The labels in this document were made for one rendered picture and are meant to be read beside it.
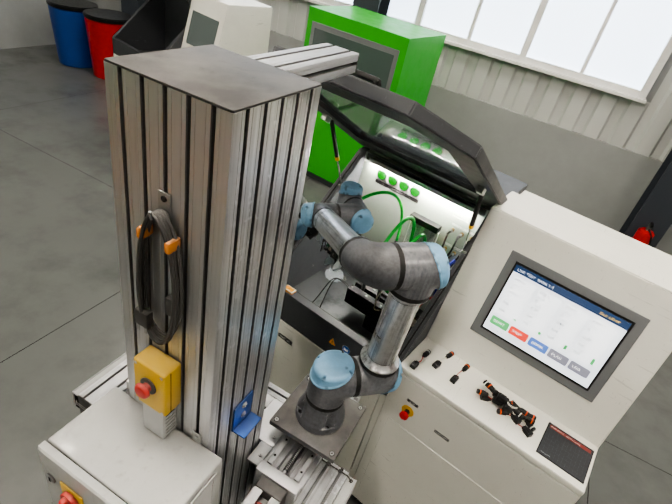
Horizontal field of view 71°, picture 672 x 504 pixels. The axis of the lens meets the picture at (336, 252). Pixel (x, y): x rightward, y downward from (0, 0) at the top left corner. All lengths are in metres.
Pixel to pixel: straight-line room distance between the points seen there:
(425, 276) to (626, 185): 4.77
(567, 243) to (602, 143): 3.93
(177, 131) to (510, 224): 1.30
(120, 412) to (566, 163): 5.13
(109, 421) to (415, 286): 0.78
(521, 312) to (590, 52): 3.99
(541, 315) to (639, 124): 4.04
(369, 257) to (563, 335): 0.94
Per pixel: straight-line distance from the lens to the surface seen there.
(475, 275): 1.85
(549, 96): 5.60
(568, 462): 1.86
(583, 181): 5.77
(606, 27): 5.55
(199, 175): 0.76
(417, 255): 1.11
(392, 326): 1.25
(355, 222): 1.44
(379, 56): 4.44
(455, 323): 1.92
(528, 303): 1.82
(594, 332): 1.82
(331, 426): 1.48
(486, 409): 1.84
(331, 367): 1.35
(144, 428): 1.25
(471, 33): 5.65
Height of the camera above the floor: 2.26
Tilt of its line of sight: 34 degrees down
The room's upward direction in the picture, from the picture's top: 14 degrees clockwise
